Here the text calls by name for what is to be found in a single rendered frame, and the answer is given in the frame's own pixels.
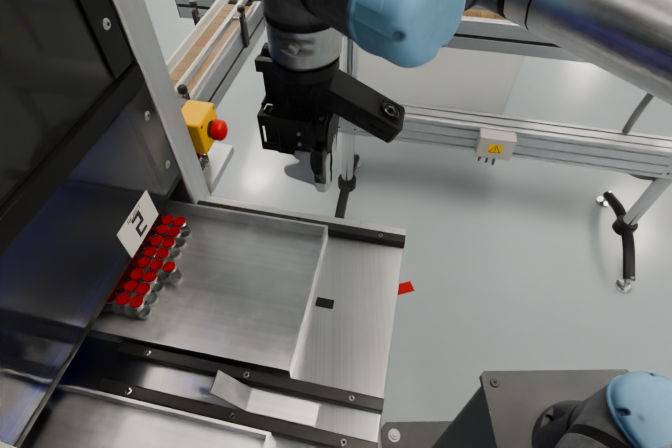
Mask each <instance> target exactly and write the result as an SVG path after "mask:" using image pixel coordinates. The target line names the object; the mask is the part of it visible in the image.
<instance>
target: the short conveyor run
mask: <svg viewBox="0 0 672 448"><path fill-rule="evenodd" d="M247 1H248V0H239V1H230V0H216V1H215V3H214V4H213V5H212V6H211V8H210V9H209V10H208V11H207V12H206V14H199V11H198V8H196V6H197V1H196V0H190V1H189V2H188V3H189V6H190V7H192V8H193V10H192V11H191V13H192V17H193V21H194V24H195V27H194V28H193V30H192V31H191V32H190V33H189V34H188V36H187V37H186V38H185V39H184V40H183V42H182V43H181V44H180V45H179V47H178V48H177V49H176V50H175V51H174V53H173V54H172V55H171V56H170V58H169V59H168V60H167V61H166V62H165V63H166V65H167V68H168V71H169V74H170V77H171V80H172V83H173V86H174V89H175V92H176V95H177V98H178V99H179V98H183V99H187V100H194V101H202V102H209V103H213V104H214V108H215V111H216V109H217V108H218V106H219V104H220V103H221V101H222V99H223V98H224V96H225V94H226V93H227V91H228V90H229V88H230V86H231V85H232V83H233V81H234V80H235V78H236V76H237V75H238V73H239V72H240V70H241V68H242V67H243V65H244V63H245V62H246V60H247V58H248V57H249V55H250V54H251V52H252V50H253V49H254V47H255V45H256V44H257V42H258V40H259V39H260V37H261V36H262V34H263V32H264V31H265V22H264V15H263V7H262V3H261V1H257V2H256V1H254V3H249V2H247ZM200 18H202V19H200Z"/></svg>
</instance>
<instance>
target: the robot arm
mask: <svg viewBox="0 0 672 448"><path fill-rule="evenodd" d="M262 2H263V9H264V17H265V24H266V32H267V40H268V42H265V43H264V45H263V47H262V49H261V53H260V54H259V55H258V56H257V57H256V58H255V60H254V62H255V68H256V72H262V73H263V80H264V87H265V93H266V95H265V97H264V99H263V101H262V103H261V108H260V110H259V112H258V114H257V119H258V125H259V131H260V137H261V142H262V148H263V149H266V150H272V151H278V153H285V154H291V155H293V156H294V157H295V158H296V159H298V160H299V162H298V163H295V164H290V165H286V166H285V167H284V172H285V174H286V175H287V176H289V177H291V178H294V179H297V180H300V181H303V182H306V183H309V184H312V185H314V186H315V188H317V191H318V192H325V191H326V190H327V189H328V188H329V187H330V186H331V182H332V179H333V171H334V164H335V155H336V147H337V135H338V124H339V117H342V118H343V119H345V120H347V121H349V122H351V123H352V124H354V125H356V126H358V127H359V128H361V129H363V130H365V131H367V132H368V133H370V134H372V135H374V136H376V137H377V138H379V139H381V140H383V141H385V142H386V143H390V142H392V141H393V140H394V139H395V137H396V136H397V135H398V134H399V133H400V132H401V131H402V128H403V122H404V116H405V109H404V107H403V106H401V105H399V104H398V103H396V102H394V101H393V100H391V99H389V98H388V97H386V96H384V95H382V94H381V93H379V92H377V91H376V90H374V89H372V88H371V87H369V86H367V85H365V84H364V83H362V82H360V81H359V80H357V79H355V78H354V77H352V76H350V75H348V74H347V73H345V72H343V71H342V70H340V69H339V66H340V53H341V50H342V34H343V35H345V36H347V37H348V38H350V39H351V40H353V41H354V42H355V43H356V44H357V45H358V46H359V47H360V48H361V49H363V50H364V51H366V52H368V53H369V54H372V55H375V56H379V57H382V58H384V59H385V60H387V61H389V62H391V63H393V64H395V65H397V66H399V67H403V68H415V67H419V66H422V65H424V64H426V63H428V62H429V61H431V60H432V59H434V58H435V57H436V55H437V53H438V51H439V49H440V48H441V47H445V46H447V44H448V43H449V42H450V40H451V39H452V37H453V35H454V34H455V32H456V30H457V28H458V26H459V23H460V21H461V18H462V15H463V12H464V11H466V10H468V9H470V8H472V7H474V6H482V7H484V8H486V9H488V10H490V11H492V12H493V13H495V14H498V15H500V16H502V17H503V18H505V19H507V20H509V21H511V22H513V23H515V24H517V25H519V26H521V27H523V28H525V29H527V30H528V31H530V32H532V33H534V34H536V35H538V36H540V37H542V38H544V39H546V40H548V41H550V42H551V43H553V44H555V45H557V46H559V47H561V48H563V49H565V50H567V51H569V52H571V53H573V54H574V55H576V56H578V57H580V58H582V59H584V60H586V61H588V62H590V63H592V64H594V65H596V66H598V67H599V68H601V69H603V70H605V71H607V72H609V73H611V74H613V75H615V76H617V77H619V78H621V79H622V80H624V81H626V82H628V83H630V84H632V85H634V86H636V87H638V88H640V89H642V90H644V91H646V92H647V93H649V94H651V95H653V96H655V97H657V98H659V99H661V100H663V101H665V102H667V103H669V104H670V105H672V0H262ZM266 104H272V106H271V105H267V106H266ZM265 106H266V108H265ZM264 108H265V109H264ZM263 126H265V133H266V139H267V141H265V137H264V131H263ZM532 447H533V448H672V380H671V379H669V378H667V377H664V376H662V375H659V374H656V373H652V372H645V371H633V372H629V373H626V374H624V375H619V376H616V377H615V378H613V379H612V380H611V381H610V382H609V383H608V385H606V386H605V387H603V388H602V389H600V390H599V391H597V392H596V393H594V394H593V395H591V396H590V397H588V398H587V399H585V400H584V401H582V400H566V401H561V402H558V403H556V404H554V405H552V406H551V407H549V408H548V409H547V410H545V411H544V412H543V413H542V414H541V415H540V417H539V418H538V420H537V421H536V424H535V426H534V430H533V435H532Z"/></svg>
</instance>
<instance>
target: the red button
mask: <svg viewBox="0 0 672 448"><path fill-rule="evenodd" d="M227 132H228V127H227V123H226V122H225V121H224V120H220V119H215V120H214V121H213V122H212V125H211V130H210V133H211V137H212V139H213V140H217V141H222V140H224V139H225V138H226V136H227Z"/></svg>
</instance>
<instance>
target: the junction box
mask: <svg viewBox="0 0 672 448"><path fill-rule="evenodd" d="M516 143H517V138H516V133H513V132H506V131H498V130H491V129H483V128H481V129H480V132H479V135H478V138H477V141H476V144H475V156H480V157H487V158H494V159H501V160H508V161H509V159H510V157H511V155H512V152H513V150H514V148H515V145H516Z"/></svg>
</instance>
